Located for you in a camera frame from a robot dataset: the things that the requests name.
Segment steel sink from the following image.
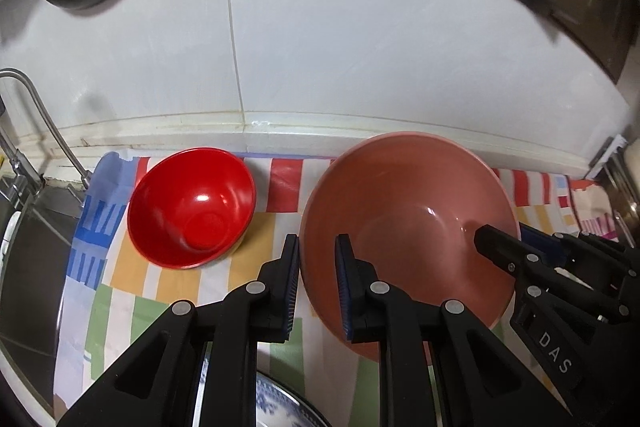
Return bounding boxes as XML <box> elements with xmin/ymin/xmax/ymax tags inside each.
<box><xmin>0</xmin><ymin>177</ymin><xmax>83</xmax><ymax>418</ymax></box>

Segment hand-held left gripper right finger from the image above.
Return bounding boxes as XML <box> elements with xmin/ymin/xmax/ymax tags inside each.
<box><xmin>334</xmin><ymin>234</ymin><xmax>573</xmax><ymax>427</ymax></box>

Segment large steel pot with handle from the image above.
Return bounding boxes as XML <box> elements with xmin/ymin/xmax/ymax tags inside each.
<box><xmin>600</xmin><ymin>147</ymin><xmax>640</xmax><ymax>248</ymax></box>

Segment blue patterned white plate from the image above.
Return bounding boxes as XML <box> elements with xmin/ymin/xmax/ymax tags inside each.
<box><xmin>200</xmin><ymin>342</ymin><xmax>333</xmax><ymax>427</ymax></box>

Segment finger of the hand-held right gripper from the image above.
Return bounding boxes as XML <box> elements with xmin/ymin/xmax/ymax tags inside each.
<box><xmin>520</xmin><ymin>222</ymin><xmax>640</xmax><ymax>283</ymax></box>
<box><xmin>473</xmin><ymin>223</ymin><xmax>561</xmax><ymax>303</ymax></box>

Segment white corner rack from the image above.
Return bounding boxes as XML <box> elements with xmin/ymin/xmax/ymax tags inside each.
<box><xmin>587</xmin><ymin>134</ymin><xmax>628</xmax><ymax>180</ymax></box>

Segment large pink bowl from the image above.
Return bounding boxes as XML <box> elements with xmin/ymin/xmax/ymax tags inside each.
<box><xmin>300</xmin><ymin>132</ymin><xmax>522</xmax><ymax>364</ymax></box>

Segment red bowl with cream outside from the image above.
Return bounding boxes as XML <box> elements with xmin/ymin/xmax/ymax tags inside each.
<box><xmin>126</xmin><ymin>147</ymin><xmax>258</xmax><ymax>270</ymax></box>

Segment colourful striped mat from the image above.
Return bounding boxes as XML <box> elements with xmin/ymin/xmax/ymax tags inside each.
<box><xmin>52</xmin><ymin>151</ymin><xmax>626</xmax><ymax>427</ymax></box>

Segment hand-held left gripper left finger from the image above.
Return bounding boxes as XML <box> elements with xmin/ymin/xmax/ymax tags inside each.
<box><xmin>57</xmin><ymin>233</ymin><xmax>301</xmax><ymax>427</ymax></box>

